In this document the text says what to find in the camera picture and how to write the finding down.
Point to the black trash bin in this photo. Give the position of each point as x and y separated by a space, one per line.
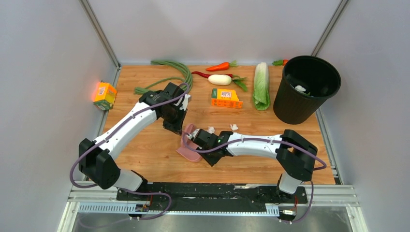
306 83

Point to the pink hand brush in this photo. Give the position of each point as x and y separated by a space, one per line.
188 129

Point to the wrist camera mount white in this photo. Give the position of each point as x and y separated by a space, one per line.
184 102
191 136

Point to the carrot behind bin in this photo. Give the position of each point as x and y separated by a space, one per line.
280 62

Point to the orange carrot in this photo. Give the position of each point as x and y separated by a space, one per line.
222 67

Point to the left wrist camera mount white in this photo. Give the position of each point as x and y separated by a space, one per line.
184 102

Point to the pink dustpan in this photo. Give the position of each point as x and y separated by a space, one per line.
185 152

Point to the red chili pepper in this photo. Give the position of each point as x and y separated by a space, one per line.
206 75

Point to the orange box on table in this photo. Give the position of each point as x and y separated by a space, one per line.
225 98

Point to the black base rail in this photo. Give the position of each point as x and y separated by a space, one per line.
213 197

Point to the paper scrap centre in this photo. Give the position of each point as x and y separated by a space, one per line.
211 130

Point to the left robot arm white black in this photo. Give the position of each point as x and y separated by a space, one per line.
97 157

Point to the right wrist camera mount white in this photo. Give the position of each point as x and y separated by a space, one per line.
191 136

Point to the green long beans bundle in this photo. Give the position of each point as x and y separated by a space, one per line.
187 76

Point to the white radish with leaves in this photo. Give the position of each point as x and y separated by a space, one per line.
225 80

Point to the paper scrap near brush handle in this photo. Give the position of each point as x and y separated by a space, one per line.
300 89

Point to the napa cabbage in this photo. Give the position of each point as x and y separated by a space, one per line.
261 95

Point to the orange yellow sponge pack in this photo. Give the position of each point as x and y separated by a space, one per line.
105 96

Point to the paper scrap right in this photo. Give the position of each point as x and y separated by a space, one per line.
234 127

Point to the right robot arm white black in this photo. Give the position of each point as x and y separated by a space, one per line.
295 154

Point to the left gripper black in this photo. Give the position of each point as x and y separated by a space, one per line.
178 127

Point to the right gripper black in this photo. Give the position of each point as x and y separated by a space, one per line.
212 161

